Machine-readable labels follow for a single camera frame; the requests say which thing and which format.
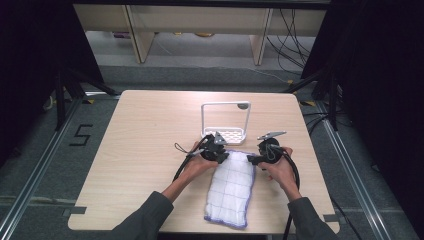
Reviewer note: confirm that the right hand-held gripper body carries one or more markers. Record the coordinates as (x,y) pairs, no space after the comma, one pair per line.
(270,150)

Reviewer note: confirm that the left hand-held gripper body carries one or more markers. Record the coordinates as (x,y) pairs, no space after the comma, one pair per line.
(213,148)

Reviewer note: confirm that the white towel with purple edge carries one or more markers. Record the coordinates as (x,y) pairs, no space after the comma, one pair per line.
(230,190)

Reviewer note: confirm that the person's left hand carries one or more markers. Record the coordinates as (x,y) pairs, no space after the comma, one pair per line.
(196,165)

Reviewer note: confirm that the person's right hand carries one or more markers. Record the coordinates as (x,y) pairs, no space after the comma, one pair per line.
(283,173)

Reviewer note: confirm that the white towel rack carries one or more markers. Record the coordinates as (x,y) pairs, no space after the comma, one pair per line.
(226,133)

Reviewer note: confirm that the black metal stand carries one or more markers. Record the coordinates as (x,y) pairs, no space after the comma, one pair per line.
(328,93)
(66,93)

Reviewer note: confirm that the black curtain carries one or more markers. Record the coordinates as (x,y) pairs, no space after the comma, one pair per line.
(36,66)
(380,83)

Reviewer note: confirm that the light wooden desk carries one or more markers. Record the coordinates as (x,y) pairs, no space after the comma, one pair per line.
(200,20)

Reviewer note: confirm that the aluminium floor rail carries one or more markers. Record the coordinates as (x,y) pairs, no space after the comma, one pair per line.
(353,173)
(36,166)

